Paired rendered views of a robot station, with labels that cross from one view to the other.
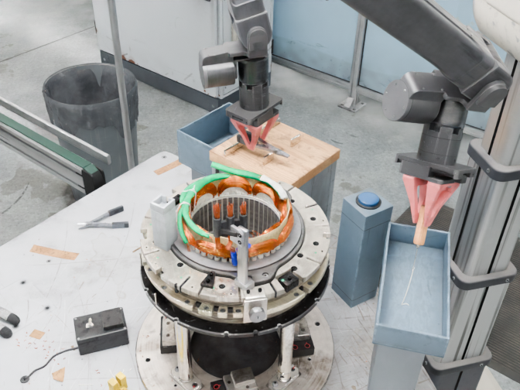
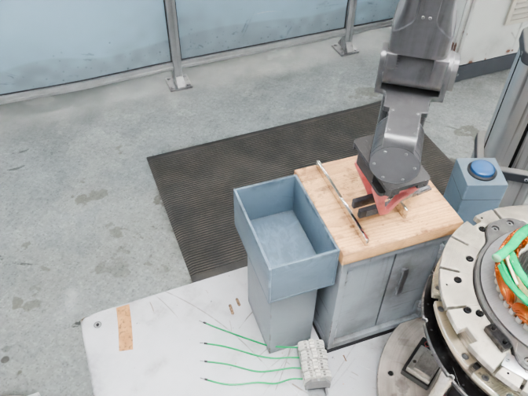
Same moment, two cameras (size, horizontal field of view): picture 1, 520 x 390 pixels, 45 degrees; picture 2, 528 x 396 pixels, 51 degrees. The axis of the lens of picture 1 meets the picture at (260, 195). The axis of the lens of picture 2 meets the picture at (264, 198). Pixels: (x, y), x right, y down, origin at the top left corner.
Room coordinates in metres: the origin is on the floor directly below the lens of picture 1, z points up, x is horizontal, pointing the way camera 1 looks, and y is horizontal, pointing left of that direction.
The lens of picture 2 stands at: (0.93, 0.59, 1.68)
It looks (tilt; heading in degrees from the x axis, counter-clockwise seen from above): 46 degrees down; 301
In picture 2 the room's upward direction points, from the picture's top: 1 degrees clockwise
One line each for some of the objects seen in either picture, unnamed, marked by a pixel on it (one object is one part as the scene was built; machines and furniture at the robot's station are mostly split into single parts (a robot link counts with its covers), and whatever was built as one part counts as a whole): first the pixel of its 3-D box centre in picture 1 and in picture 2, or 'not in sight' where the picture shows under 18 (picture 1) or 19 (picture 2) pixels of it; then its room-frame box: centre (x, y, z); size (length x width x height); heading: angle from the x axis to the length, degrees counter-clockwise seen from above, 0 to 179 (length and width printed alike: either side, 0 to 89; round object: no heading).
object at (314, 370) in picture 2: not in sight; (313, 363); (1.09, 0.14, 0.80); 0.10 x 0.05 x 0.04; 127
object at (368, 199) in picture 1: (368, 199); (482, 168); (0.97, -0.21, 1.04); 0.04 x 0.04 x 0.01
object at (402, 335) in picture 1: (401, 332); not in sight; (0.74, -0.26, 0.92); 0.25 x 0.11 x 0.28; 167
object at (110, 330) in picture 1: (100, 329); not in sight; (0.82, 0.31, 0.81); 0.10 x 0.06 x 0.06; 110
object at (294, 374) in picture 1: (283, 378); not in sight; (0.72, -0.05, 0.81); 0.07 x 0.03 x 0.01; 137
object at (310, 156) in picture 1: (275, 154); (374, 199); (1.09, -0.03, 1.05); 0.20 x 0.19 x 0.02; 51
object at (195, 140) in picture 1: (221, 176); (280, 274); (1.19, 0.09, 0.92); 0.17 x 0.11 x 0.28; 141
